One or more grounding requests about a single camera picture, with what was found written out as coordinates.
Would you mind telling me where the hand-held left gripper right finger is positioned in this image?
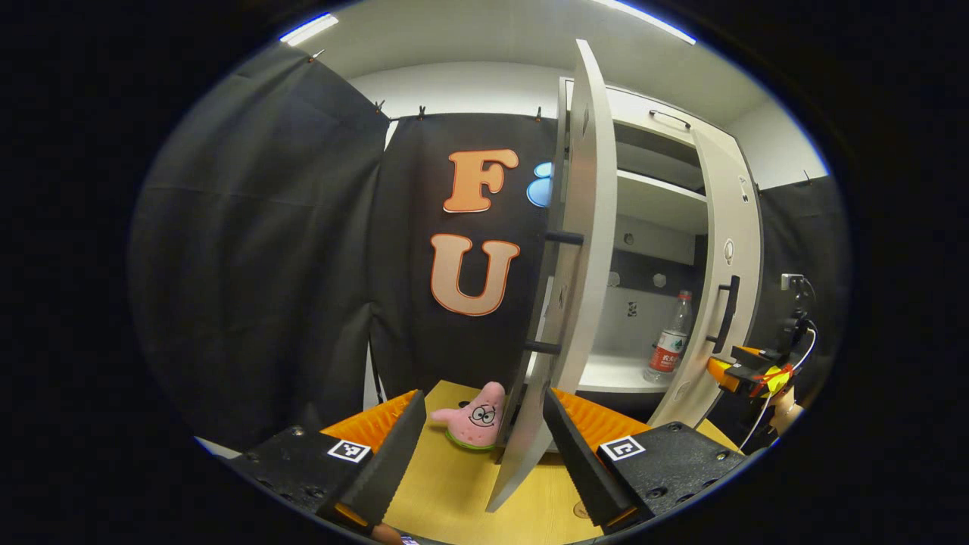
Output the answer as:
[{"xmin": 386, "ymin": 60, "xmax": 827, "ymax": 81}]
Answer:
[{"xmin": 544, "ymin": 388, "xmax": 758, "ymax": 534}]

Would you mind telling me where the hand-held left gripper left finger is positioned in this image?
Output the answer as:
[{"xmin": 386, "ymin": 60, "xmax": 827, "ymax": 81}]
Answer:
[{"xmin": 227, "ymin": 390, "xmax": 428, "ymax": 534}]

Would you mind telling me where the clear plastic bottle red label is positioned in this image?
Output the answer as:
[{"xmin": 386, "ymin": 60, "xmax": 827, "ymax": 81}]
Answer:
[{"xmin": 643, "ymin": 290, "xmax": 694, "ymax": 383}]

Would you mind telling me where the white cabinet door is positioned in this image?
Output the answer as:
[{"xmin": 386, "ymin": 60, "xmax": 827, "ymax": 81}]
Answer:
[
  {"xmin": 484, "ymin": 39, "xmax": 618, "ymax": 514},
  {"xmin": 647, "ymin": 125, "xmax": 764, "ymax": 428}
]

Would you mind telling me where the pink starfish plush toy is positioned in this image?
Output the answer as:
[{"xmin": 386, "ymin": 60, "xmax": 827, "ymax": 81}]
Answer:
[{"xmin": 430, "ymin": 381, "xmax": 506, "ymax": 453}]

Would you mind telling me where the white board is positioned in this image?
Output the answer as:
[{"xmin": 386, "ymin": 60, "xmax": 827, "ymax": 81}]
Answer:
[{"xmin": 193, "ymin": 435, "xmax": 243, "ymax": 460}]

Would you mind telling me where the white open cabinet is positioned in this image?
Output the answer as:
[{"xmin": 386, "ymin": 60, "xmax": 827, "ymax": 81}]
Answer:
[{"xmin": 556, "ymin": 76, "xmax": 764, "ymax": 428}]

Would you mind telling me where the black backdrop cloth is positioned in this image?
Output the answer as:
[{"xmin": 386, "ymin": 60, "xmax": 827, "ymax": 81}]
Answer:
[{"xmin": 127, "ymin": 42, "xmax": 852, "ymax": 455}]

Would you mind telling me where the long ceiling light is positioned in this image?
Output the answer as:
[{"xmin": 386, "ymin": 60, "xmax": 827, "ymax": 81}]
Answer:
[{"xmin": 279, "ymin": 13, "xmax": 340, "ymax": 46}]

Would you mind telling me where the white cable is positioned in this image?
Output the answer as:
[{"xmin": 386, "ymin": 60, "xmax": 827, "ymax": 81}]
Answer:
[{"xmin": 738, "ymin": 322, "xmax": 820, "ymax": 453}]

